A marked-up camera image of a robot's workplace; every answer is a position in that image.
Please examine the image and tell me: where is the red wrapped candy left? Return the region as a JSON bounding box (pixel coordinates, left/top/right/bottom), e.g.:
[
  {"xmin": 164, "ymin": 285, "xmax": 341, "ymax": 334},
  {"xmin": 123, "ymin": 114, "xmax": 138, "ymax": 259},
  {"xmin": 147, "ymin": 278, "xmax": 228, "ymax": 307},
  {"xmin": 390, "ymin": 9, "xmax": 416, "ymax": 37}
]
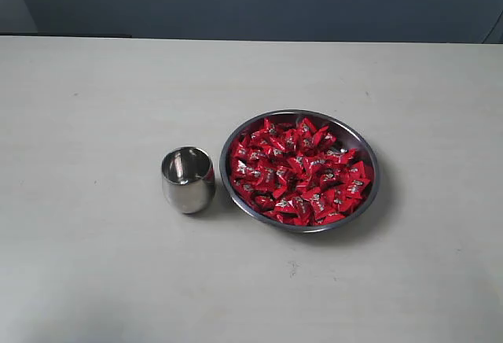
[{"xmin": 231, "ymin": 159, "xmax": 261, "ymax": 182}]

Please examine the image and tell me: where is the red wrapped candy centre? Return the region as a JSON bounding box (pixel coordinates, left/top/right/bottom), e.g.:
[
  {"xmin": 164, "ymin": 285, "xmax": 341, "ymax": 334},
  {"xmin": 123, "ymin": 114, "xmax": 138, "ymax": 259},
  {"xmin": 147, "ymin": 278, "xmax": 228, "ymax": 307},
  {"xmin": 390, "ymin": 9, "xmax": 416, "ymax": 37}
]
[{"xmin": 294, "ymin": 156, "xmax": 325, "ymax": 175}]

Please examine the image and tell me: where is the stainless steel cup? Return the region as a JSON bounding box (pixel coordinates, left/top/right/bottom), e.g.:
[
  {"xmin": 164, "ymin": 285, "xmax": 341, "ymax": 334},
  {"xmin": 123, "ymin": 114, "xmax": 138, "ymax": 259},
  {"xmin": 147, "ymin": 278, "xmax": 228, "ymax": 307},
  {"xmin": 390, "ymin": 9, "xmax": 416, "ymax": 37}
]
[{"xmin": 160, "ymin": 146, "xmax": 216, "ymax": 214}]

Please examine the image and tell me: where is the red wrapped candy top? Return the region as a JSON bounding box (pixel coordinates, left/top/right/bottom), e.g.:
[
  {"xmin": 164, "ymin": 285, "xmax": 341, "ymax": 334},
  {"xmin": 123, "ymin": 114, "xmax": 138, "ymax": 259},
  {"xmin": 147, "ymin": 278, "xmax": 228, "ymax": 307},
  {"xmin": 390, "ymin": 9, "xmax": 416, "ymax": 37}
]
[{"xmin": 296, "ymin": 117, "xmax": 318, "ymax": 138}]

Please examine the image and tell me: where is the red wrapped candy right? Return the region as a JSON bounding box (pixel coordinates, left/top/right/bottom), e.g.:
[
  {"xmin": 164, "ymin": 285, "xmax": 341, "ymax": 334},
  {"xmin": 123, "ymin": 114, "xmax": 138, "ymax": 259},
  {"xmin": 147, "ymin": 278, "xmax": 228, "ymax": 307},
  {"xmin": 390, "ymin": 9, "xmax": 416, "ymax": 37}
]
[{"xmin": 343, "ymin": 178, "xmax": 372, "ymax": 199}]

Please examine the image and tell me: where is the red wrapped candy front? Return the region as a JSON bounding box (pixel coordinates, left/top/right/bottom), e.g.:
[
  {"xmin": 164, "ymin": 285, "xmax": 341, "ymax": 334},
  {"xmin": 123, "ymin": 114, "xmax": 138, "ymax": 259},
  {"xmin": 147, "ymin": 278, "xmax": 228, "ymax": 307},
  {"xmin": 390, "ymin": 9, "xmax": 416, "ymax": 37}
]
[{"xmin": 274, "ymin": 196, "xmax": 314, "ymax": 227}]

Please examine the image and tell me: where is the red wrapped candy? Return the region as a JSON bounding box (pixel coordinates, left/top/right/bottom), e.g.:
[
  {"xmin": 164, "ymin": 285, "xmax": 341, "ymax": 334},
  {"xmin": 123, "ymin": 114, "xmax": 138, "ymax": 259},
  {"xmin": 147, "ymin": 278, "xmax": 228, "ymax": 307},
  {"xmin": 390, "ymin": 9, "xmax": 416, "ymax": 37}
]
[
  {"xmin": 231, "ymin": 159, "xmax": 261, "ymax": 182},
  {"xmin": 296, "ymin": 117, "xmax": 318, "ymax": 138},
  {"xmin": 343, "ymin": 178, "xmax": 372, "ymax": 199},
  {"xmin": 274, "ymin": 196, "xmax": 314, "ymax": 227},
  {"xmin": 294, "ymin": 156, "xmax": 325, "ymax": 175}
]

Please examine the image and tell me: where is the metal bowl of red candies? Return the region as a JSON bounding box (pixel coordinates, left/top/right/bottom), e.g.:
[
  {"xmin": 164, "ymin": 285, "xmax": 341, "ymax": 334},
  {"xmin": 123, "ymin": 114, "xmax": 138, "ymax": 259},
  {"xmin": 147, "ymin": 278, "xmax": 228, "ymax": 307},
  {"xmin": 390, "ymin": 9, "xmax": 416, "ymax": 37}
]
[{"xmin": 219, "ymin": 109, "xmax": 380, "ymax": 234}]

